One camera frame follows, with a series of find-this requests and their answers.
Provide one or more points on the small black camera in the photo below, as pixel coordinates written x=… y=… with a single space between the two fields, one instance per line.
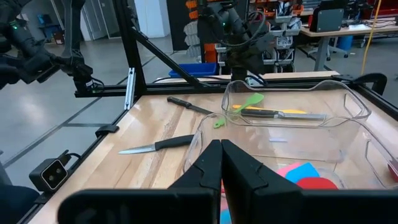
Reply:
x=49 y=174

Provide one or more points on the green silicone spatula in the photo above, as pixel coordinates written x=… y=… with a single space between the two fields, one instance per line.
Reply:
x=253 y=99

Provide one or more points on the black desktop device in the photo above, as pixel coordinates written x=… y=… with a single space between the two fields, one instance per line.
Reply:
x=326 y=18

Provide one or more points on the yellow silicone spatula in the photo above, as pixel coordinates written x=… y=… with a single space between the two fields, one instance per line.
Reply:
x=295 y=111

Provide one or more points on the pink silicone spatula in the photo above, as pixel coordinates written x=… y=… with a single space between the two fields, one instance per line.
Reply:
x=287 y=170

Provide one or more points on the red silicone spatula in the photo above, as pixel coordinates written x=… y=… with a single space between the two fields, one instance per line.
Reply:
x=317 y=184

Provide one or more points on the clear plastic bin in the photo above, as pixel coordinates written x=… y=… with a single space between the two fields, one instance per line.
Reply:
x=311 y=99
x=264 y=146

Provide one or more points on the black diagonal frame brace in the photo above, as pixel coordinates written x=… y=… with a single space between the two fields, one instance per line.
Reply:
x=168 y=59

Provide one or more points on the blue silicone spatula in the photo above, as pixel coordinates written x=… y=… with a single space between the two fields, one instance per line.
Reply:
x=303 y=172

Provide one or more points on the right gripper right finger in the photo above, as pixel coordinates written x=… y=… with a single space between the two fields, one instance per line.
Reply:
x=239 y=174

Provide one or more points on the black edge clip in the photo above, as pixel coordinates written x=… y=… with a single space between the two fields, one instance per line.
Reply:
x=107 y=130

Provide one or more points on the black curved corner guard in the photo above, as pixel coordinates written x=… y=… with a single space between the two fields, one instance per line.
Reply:
x=373 y=79

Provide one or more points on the black frame post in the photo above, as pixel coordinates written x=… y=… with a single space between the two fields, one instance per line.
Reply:
x=129 y=46

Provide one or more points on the blue trash can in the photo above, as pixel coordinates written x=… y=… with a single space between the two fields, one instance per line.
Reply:
x=345 y=43

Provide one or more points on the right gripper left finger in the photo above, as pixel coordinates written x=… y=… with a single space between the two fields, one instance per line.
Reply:
x=205 y=174

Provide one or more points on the blue storage tote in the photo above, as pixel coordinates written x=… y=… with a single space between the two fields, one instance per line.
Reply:
x=192 y=70

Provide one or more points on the silver corner bracket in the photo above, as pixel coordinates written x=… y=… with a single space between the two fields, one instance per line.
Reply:
x=130 y=90

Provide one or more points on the wooden desk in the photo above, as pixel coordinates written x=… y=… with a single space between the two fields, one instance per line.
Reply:
x=342 y=31

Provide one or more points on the grey parts bin rack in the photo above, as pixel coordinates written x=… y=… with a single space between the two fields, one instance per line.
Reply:
x=283 y=43

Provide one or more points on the orange storage bin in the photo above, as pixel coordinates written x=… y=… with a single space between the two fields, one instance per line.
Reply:
x=211 y=54
x=192 y=12

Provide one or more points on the black blade knife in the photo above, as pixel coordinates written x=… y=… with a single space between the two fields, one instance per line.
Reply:
x=178 y=101

